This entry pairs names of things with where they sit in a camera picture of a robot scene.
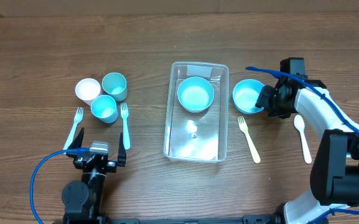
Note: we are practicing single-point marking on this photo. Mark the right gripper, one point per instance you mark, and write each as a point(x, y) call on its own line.
point(280, 113)

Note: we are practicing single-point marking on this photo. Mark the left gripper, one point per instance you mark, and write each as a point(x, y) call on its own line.
point(121, 154)

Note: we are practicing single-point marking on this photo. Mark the white spoon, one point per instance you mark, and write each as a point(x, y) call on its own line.
point(300, 126)

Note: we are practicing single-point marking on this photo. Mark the blue bowl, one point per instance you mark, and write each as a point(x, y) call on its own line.
point(245, 95)

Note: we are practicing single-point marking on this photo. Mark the blue cup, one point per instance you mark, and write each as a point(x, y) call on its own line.
point(104, 107)

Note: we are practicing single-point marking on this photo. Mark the yellow fork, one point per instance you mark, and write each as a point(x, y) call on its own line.
point(244, 128)

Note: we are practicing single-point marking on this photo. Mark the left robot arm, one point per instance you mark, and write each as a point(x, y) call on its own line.
point(83, 198)

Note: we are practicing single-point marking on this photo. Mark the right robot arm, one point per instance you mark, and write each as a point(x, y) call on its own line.
point(334, 178)

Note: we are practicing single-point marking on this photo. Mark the clear plastic container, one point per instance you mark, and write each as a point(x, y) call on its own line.
point(198, 137)

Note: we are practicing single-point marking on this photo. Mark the light blue fork left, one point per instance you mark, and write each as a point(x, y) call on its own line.
point(77, 119)

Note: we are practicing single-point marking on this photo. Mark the light blue fork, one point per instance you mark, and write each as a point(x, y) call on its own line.
point(124, 115)
point(77, 119)

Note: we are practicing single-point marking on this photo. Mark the light blue fork right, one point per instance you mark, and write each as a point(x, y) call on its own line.
point(124, 115)

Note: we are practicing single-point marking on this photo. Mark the white cup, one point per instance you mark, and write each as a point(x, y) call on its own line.
point(87, 90)

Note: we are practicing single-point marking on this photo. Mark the green cup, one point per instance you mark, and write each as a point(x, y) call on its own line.
point(115, 85)

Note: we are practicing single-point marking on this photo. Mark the white bowl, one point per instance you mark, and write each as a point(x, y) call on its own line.
point(195, 108)

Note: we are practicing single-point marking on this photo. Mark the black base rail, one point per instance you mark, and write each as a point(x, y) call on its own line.
point(246, 219)

